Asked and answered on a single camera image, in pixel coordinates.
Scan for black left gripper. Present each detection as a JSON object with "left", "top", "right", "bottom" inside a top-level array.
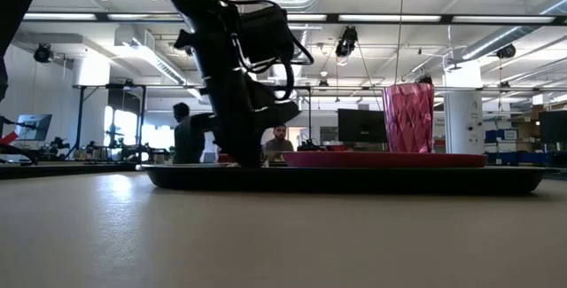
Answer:
[{"left": 198, "top": 64, "right": 302, "bottom": 167}]

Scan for dark green tray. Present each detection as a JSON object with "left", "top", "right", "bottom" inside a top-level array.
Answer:
[{"left": 140, "top": 163, "right": 557, "bottom": 195}]

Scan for pink plastic plate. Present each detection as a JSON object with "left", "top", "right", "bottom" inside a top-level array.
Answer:
[{"left": 283, "top": 151, "right": 488, "bottom": 168}]

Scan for red faceted plastic cup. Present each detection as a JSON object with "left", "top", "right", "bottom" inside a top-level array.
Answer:
[{"left": 383, "top": 82, "right": 436, "bottom": 154}]

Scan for person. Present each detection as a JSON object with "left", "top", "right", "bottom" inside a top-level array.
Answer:
[
  {"left": 263, "top": 123, "right": 296, "bottom": 163},
  {"left": 171, "top": 101, "right": 208, "bottom": 165}
]

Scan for tan table mat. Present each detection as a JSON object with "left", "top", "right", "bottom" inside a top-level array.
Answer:
[{"left": 0, "top": 171, "right": 567, "bottom": 288}]

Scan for black monitor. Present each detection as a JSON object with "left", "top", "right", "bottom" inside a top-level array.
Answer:
[
  {"left": 337, "top": 108, "right": 389, "bottom": 144},
  {"left": 539, "top": 110, "right": 567, "bottom": 145}
]

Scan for overhead light bar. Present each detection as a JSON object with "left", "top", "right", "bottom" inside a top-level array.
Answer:
[{"left": 17, "top": 12, "right": 567, "bottom": 27}]

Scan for small lit monitor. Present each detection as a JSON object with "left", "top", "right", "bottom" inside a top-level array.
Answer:
[{"left": 14, "top": 113, "right": 53, "bottom": 143}]

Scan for black ceiling spotlight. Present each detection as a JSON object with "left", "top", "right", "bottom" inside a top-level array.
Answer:
[
  {"left": 33, "top": 43, "right": 54, "bottom": 64},
  {"left": 495, "top": 43, "right": 517, "bottom": 60}
]

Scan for white round column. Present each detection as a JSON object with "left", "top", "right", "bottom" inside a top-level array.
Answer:
[{"left": 443, "top": 59, "right": 485, "bottom": 155}]

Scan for blue storage bins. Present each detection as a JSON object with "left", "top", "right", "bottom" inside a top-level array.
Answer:
[{"left": 485, "top": 128, "right": 555, "bottom": 166}]

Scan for black frame rig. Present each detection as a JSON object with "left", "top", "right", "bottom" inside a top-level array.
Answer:
[
  {"left": 291, "top": 84, "right": 313, "bottom": 150},
  {"left": 73, "top": 82, "right": 148, "bottom": 161}
]

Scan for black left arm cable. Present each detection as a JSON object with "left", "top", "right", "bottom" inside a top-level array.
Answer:
[{"left": 229, "top": 0, "right": 315, "bottom": 103}]

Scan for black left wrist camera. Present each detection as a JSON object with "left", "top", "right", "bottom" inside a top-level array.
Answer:
[{"left": 237, "top": 3, "right": 305, "bottom": 66}]

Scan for white ceiling duct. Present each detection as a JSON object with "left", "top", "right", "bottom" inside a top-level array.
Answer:
[{"left": 113, "top": 24, "right": 190, "bottom": 86}]

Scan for black overhead camera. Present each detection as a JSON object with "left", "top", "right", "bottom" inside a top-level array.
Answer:
[{"left": 334, "top": 25, "right": 359, "bottom": 58}]

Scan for black aluminium table frame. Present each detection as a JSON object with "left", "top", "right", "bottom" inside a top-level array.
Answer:
[{"left": 0, "top": 161, "right": 147, "bottom": 182}]

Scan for grey ceiling duct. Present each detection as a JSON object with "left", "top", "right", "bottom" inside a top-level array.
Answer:
[{"left": 445, "top": 0, "right": 567, "bottom": 70}]

